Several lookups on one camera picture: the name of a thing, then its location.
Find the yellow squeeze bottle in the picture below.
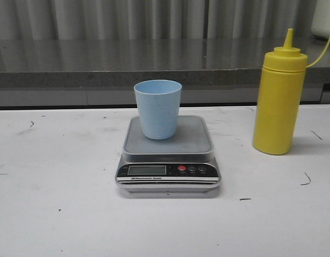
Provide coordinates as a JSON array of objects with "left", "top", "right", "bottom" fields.
[{"left": 252, "top": 28, "right": 330, "bottom": 155}]

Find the light blue plastic cup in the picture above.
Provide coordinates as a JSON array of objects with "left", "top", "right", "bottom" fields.
[{"left": 134, "top": 80, "right": 182, "bottom": 140}]

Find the grey stone counter shelf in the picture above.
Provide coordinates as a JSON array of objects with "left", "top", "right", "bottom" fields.
[{"left": 0, "top": 37, "right": 330, "bottom": 107}]

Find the white container in background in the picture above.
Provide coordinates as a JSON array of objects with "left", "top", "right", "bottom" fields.
[{"left": 311, "top": 0, "right": 330, "bottom": 40}]

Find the silver digital kitchen scale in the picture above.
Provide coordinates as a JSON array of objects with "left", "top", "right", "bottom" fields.
[{"left": 115, "top": 115, "right": 221, "bottom": 194}]

